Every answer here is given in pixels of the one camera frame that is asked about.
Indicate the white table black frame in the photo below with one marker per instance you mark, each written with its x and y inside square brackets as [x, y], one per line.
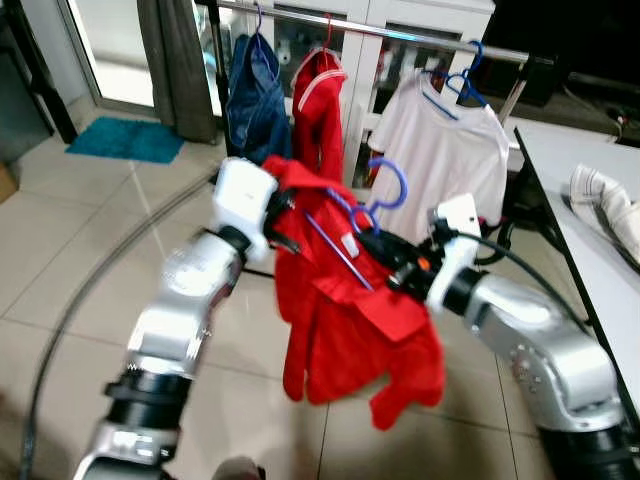
[600, 300]

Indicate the cream white stitched garment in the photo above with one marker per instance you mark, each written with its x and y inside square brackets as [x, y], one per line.
[605, 205]

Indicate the white t-shirt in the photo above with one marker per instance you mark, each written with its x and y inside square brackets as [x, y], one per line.
[440, 160]

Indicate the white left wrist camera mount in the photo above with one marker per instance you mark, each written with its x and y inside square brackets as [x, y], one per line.
[243, 200]

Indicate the black silver clothes rack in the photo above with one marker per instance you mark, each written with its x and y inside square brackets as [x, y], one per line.
[400, 37]

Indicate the red jacket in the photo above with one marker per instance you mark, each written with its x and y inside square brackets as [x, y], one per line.
[340, 340]

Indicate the blue denim garment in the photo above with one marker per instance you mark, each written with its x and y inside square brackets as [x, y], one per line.
[255, 100]

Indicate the grey curtain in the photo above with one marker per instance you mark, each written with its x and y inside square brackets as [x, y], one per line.
[180, 70]

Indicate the purple plastic hanger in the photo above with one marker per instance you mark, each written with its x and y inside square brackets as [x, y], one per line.
[259, 28]
[403, 185]

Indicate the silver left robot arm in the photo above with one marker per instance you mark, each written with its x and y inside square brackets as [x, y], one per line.
[170, 320]

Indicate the black monitor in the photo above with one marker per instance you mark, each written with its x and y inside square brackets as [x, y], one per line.
[580, 40]

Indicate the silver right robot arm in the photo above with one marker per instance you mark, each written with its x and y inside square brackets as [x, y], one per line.
[540, 350]

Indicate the teal floor mat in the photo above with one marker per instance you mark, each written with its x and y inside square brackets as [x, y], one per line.
[125, 140]

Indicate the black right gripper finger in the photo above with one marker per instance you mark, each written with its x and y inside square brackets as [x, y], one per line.
[372, 245]

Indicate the red plastic hanger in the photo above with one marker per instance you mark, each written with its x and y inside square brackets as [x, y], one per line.
[328, 35]

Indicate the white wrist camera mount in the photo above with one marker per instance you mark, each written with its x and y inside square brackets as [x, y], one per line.
[243, 200]
[455, 225]

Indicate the blue plastic hanger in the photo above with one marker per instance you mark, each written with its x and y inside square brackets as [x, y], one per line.
[476, 97]

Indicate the left robot leg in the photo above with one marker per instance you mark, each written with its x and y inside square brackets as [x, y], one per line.
[237, 470]

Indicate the red shirt white trim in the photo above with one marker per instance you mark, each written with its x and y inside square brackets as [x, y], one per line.
[318, 120]

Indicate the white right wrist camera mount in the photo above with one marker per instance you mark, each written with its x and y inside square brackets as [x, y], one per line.
[455, 225]

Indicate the glass balcony door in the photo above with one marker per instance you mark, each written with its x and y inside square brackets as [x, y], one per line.
[110, 50]

